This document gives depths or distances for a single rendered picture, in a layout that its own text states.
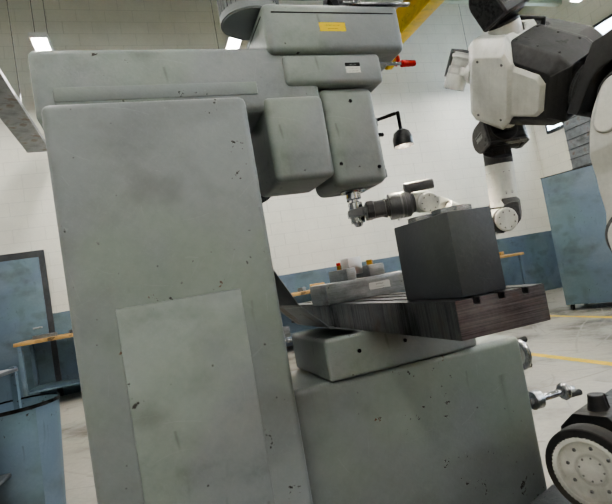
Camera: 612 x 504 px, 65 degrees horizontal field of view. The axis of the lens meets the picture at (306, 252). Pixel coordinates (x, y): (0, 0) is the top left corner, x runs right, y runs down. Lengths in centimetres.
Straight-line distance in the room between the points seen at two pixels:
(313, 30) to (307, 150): 38
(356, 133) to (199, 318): 77
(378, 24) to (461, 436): 132
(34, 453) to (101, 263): 205
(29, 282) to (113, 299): 687
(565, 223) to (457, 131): 364
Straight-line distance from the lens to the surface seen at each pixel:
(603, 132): 143
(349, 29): 170
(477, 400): 165
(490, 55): 153
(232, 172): 130
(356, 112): 162
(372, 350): 144
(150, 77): 150
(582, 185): 751
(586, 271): 757
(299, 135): 150
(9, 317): 813
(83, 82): 149
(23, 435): 314
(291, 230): 839
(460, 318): 103
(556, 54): 150
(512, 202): 171
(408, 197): 161
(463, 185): 1015
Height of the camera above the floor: 104
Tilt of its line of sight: 3 degrees up
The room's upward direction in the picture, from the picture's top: 10 degrees counter-clockwise
